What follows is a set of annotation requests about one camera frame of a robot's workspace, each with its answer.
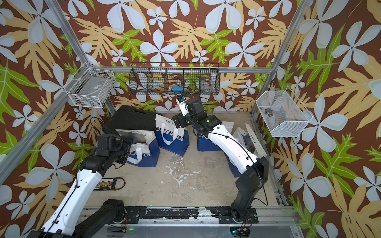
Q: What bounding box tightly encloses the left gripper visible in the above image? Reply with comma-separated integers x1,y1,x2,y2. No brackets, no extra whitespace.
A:
110,135,134,163

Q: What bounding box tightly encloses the takeout bag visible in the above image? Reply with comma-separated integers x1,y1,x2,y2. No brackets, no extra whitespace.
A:
155,114,190,156
224,123,268,179
196,121,235,152
117,130,160,167

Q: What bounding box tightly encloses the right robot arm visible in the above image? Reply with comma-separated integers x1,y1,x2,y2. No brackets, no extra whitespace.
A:
173,95,269,223

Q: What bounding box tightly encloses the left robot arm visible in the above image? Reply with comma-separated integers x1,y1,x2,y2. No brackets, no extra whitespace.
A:
27,133,133,238

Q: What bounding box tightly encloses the black plastic tool case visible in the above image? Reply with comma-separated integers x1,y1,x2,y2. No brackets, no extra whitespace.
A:
103,105,162,134

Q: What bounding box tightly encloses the blue object in basket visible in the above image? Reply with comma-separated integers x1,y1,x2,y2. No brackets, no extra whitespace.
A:
172,85,184,94

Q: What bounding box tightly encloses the small dark object in mesh basket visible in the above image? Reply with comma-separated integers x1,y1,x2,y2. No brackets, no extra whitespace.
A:
265,108,274,117

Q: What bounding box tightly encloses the white mesh basket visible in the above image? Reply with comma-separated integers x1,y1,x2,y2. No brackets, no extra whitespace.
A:
256,87,313,138

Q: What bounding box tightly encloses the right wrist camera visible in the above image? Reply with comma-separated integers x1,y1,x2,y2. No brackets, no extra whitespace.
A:
176,94,189,116

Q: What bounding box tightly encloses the yellow connector board with wires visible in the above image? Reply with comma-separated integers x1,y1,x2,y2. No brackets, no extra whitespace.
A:
94,177,126,191

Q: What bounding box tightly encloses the black wire basket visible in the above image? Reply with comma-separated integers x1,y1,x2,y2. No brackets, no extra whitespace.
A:
128,62,220,95

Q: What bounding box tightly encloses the white wire basket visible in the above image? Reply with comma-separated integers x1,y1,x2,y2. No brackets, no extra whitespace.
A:
64,63,116,108

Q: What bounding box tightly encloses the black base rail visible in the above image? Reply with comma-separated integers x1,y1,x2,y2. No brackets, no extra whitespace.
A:
125,206,259,225

